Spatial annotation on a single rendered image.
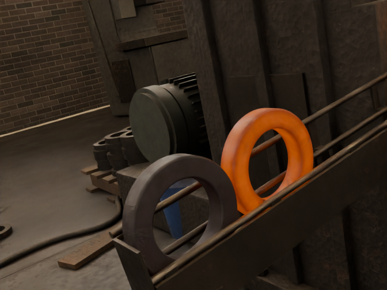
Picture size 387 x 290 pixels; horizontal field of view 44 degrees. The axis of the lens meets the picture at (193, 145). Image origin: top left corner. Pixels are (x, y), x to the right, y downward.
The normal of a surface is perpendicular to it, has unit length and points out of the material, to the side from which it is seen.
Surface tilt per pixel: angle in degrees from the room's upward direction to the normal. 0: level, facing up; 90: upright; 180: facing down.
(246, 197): 90
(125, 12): 90
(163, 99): 45
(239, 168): 90
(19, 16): 90
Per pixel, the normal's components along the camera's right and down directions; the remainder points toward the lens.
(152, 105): -0.79, 0.29
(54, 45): 0.58, 0.08
